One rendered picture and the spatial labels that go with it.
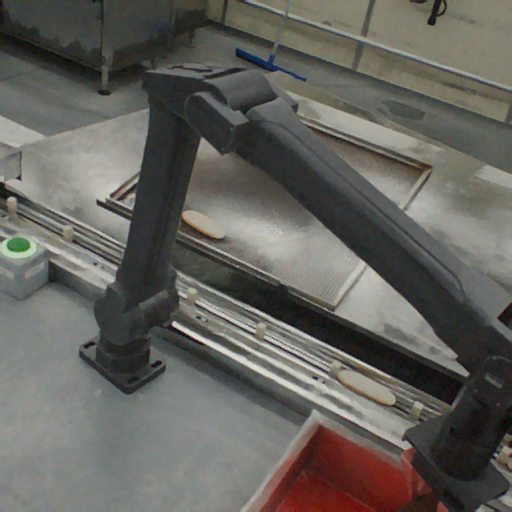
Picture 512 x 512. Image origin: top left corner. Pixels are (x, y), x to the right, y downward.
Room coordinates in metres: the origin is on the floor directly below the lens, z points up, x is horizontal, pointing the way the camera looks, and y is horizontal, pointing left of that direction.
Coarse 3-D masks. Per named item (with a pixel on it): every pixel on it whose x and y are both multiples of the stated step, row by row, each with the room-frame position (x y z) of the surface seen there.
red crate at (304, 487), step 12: (300, 480) 0.60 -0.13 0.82; (312, 480) 0.60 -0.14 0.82; (324, 480) 0.61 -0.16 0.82; (300, 492) 0.58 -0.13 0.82; (312, 492) 0.58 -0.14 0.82; (324, 492) 0.59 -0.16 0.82; (336, 492) 0.59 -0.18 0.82; (288, 504) 0.56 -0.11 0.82; (300, 504) 0.56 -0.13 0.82; (312, 504) 0.56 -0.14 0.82; (324, 504) 0.57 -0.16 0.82; (336, 504) 0.57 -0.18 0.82; (348, 504) 0.58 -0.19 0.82; (360, 504) 0.58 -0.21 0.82
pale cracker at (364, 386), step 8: (344, 376) 0.79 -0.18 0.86; (352, 376) 0.79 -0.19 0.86; (360, 376) 0.79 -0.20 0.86; (344, 384) 0.77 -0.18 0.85; (352, 384) 0.77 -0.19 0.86; (360, 384) 0.77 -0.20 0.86; (368, 384) 0.78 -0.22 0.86; (376, 384) 0.78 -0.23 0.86; (360, 392) 0.76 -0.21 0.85; (368, 392) 0.76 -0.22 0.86; (376, 392) 0.76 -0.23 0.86; (384, 392) 0.77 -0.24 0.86; (376, 400) 0.75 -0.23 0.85; (384, 400) 0.75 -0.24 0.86; (392, 400) 0.76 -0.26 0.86
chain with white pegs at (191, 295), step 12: (0, 204) 1.09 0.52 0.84; (12, 204) 1.06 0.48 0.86; (24, 216) 1.06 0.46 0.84; (48, 228) 1.04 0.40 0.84; (72, 228) 1.01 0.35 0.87; (72, 240) 1.01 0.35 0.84; (192, 288) 0.91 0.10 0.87; (192, 300) 0.90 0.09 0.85; (336, 360) 0.80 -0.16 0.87; (336, 372) 0.79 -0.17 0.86; (396, 408) 0.76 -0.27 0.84; (420, 408) 0.74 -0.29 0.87; (420, 420) 0.75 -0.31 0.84; (504, 456) 0.69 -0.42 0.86
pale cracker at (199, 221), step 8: (184, 216) 1.08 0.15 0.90; (192, 216) 1.08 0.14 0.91; (200, 216) 1.08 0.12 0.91; (192, 224) 1.06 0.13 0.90; (200, 224) 1.06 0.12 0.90; (208, 224) 1.06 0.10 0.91; (216, 224) 1.07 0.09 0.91; (208, 232) 1.05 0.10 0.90; (216, 232) 1.05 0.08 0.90; (224, 232) 1.06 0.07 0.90
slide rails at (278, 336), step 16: (0, 192) 1.11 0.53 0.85; (0, 208) 1.06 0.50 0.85; (32, 208) 1.08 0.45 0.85; (32, 224) 1.03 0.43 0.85; (64, 224) 1.05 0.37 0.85; (64, 240) 1.00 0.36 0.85; (80, 240) 1.01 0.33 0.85; (96, 240) 1.02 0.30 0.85; (96, 256) 0.97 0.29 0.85; (112, 256) 0.98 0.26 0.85; (192, 304) 0.89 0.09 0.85; (208, 304) 0.90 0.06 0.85; (224, 304) 0.91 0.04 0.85; (224, 320) 0.87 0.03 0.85; (240, 320) 0.88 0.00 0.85; (256, 320) 0.89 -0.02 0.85; (272, 336) 0.85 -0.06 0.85; (288, 336) 0.86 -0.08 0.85; (304, 352) 0.83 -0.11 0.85; (320, 352) 0.84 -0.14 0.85; (352, 368) 0.82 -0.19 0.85; (384, 384) 0.80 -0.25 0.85; (400, 400) 0.77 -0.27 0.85; (416, 400) 0.77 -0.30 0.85; (432, 416) 0.75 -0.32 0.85; (496, 464) 0.68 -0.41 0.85
